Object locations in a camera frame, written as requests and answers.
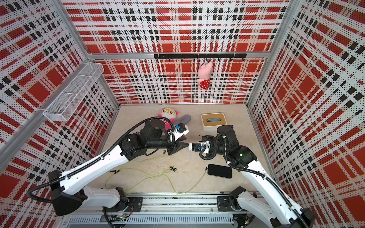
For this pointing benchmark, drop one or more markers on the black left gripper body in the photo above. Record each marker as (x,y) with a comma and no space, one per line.
(163,143)

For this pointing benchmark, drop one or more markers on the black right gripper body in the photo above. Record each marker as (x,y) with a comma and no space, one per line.
(215,147)

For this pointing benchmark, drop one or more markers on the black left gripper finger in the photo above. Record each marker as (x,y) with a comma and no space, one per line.
(176,148)
(178,139)

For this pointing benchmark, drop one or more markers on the green wired earphones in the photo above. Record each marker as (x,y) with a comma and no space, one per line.
(128,173)
(182,182)

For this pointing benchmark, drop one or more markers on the purple smartphone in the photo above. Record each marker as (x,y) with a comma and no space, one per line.
(219,171)

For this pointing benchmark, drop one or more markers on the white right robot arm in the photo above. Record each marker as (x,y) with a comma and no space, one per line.
(256,176)

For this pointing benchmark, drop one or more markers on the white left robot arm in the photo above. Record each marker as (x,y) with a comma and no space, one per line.
(69,191)

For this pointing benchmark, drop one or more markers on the grey glasses case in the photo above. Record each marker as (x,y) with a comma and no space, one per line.
(183,119)

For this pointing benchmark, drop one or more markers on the white wooden tissue box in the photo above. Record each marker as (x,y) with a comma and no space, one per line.
(211,122)

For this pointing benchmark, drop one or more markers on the pink white plush toy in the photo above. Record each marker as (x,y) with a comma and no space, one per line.
(170,114)

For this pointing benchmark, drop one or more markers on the pink pig plush toy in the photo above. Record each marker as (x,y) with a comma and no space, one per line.
(204,74)

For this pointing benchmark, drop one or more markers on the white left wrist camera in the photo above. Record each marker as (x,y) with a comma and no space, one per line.
(181,129)

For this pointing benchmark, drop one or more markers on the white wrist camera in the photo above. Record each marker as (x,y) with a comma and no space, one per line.
(181,129)
(197,147)

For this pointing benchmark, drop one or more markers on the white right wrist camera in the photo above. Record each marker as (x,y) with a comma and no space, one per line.
(197,147)

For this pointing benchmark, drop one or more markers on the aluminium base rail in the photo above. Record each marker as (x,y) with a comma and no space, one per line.
(175,209)

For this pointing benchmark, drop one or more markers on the black hook rail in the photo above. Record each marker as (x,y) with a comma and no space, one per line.
(201,56)

